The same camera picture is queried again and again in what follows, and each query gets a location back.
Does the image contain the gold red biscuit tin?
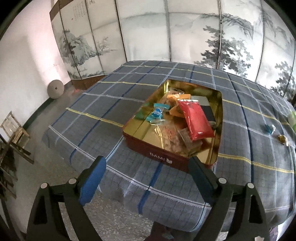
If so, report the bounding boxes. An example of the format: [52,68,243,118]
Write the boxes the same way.
[123,79,223,172]

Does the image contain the clear bag of peanuts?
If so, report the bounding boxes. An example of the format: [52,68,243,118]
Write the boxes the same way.
[154,120,189,157]

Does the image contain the teal candy wrapper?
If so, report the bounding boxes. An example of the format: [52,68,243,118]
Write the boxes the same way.
[265,125,276,135]

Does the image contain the painted folding screen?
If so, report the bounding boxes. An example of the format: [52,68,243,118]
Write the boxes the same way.
[50,1,295,99]

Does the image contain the red silver snack packet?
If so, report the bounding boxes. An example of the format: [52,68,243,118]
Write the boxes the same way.
[179,128,203,154]

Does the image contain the blue white candy wrapper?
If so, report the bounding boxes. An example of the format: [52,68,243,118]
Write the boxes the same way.
[145,103,170,123]

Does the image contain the round grey stone disc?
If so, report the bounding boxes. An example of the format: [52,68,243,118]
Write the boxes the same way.
[47,80,65,99]

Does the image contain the small wooden folding chair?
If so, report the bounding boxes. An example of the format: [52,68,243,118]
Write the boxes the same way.
[1,112,35,199]

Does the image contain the blue grey snack packet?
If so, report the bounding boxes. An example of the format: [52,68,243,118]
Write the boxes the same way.
[190,95,217,129]

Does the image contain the orange snack packet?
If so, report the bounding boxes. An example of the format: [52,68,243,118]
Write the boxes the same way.
[167,94,191,118]

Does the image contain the grey plaid tablecloth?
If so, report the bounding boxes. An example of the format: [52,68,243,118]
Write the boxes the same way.
[43,61,295,232]

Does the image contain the small gold wrapped candy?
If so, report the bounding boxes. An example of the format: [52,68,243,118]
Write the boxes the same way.
[277,135,289,147]

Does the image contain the green tissue pack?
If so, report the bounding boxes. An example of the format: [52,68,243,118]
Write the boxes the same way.
[287,111,296,132]

